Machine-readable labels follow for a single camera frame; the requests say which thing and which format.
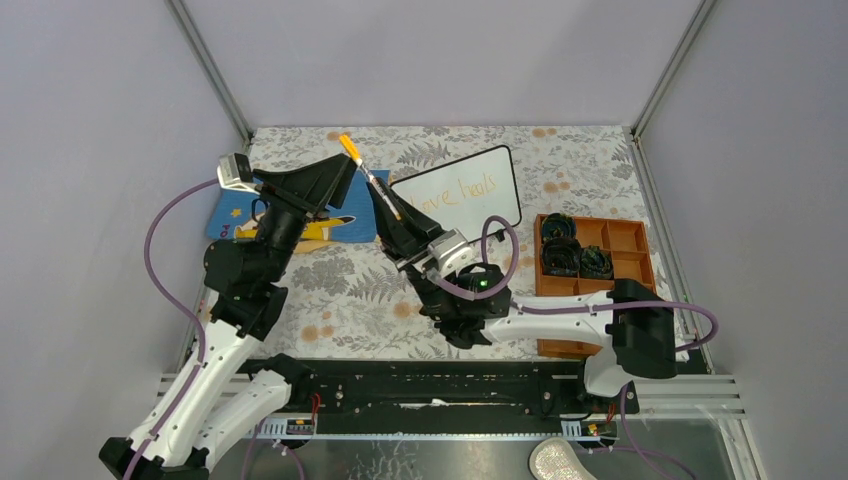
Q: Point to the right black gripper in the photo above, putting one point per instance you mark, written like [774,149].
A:
[402,239]

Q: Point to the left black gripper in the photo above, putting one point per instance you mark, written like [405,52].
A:
[310,187]

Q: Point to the white marker pen yellow end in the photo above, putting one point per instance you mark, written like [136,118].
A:
[383,202]

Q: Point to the small black-framed whiteboard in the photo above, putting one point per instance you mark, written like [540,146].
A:
[463,193]

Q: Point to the yellow marker cap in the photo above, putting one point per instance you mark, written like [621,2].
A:
[351,149]

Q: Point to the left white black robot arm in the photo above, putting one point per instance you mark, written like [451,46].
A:
[184,435]

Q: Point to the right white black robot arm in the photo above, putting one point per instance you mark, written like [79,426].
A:
[469,302]

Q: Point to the blue cartoon print cloth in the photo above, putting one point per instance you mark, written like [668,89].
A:
[237,214]

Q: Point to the rolled dark tie top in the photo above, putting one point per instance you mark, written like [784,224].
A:
[557,226]

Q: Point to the rolled dark tie right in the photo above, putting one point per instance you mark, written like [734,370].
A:
[595,263]

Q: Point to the orange wooden compartment tray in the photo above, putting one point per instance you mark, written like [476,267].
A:
[625,240]

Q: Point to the grey speckled oval object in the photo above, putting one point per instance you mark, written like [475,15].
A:
[555,459]

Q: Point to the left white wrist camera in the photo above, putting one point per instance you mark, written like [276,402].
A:
[234,173]

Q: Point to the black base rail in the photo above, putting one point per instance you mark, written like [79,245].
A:
[392,398]

